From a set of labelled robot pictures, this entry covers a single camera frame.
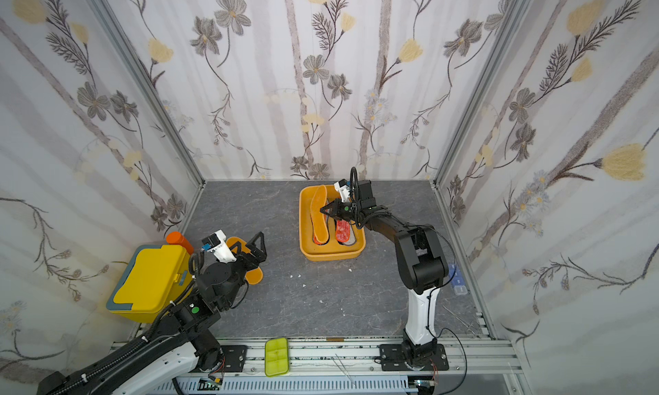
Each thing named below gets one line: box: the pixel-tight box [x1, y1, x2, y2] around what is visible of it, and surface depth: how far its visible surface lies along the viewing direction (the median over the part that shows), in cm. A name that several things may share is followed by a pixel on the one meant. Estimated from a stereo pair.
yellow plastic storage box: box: [298, 184, 367, 262], surface depth 98 cm
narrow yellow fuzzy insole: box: [309, 184, 329, 244], surface depth 95 cm
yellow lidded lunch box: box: [106, 244, 195, 324], surface depth 77 cm
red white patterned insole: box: [335, 218, 357, 246], surface depth 100 cm
